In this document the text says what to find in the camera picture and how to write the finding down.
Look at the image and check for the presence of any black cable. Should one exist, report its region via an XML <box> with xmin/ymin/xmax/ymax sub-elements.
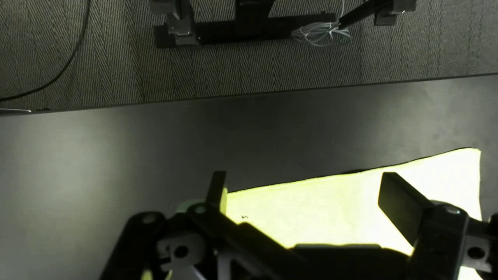
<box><xmin>0</xmin><ymin>0</ymin><xmax>92</xmax><ymax>102</ymax></box>

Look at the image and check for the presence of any coil of grey cable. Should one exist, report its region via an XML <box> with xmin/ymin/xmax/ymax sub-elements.
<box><xmin>290</xmin><ymin>0</ymin><xmax>352</xmax><ymax>47</ymax></box>

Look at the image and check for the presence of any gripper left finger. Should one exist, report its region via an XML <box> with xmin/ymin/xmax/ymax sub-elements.
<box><xmin>99</xmin><ymin>170</ymin><xmax>308</xmax><ymax>280</ymax></box>

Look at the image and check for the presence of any yellow towel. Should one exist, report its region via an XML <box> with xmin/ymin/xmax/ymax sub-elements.
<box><xmin>141</xmin><ymin>148</ymin><xmax>483</xmax><ymax>280</ymax></box>

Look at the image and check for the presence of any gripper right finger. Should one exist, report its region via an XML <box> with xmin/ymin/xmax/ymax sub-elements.
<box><xmin>377</xmin><ymin>172</ymin><xmax>498</xmax><ymax>280</ymax></box>

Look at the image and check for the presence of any black metal stand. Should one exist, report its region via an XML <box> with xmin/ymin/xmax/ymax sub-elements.
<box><xmin>149</xmin><ymin>0</ymin><xmax>417</xmax><ymax>49</ymax></box>

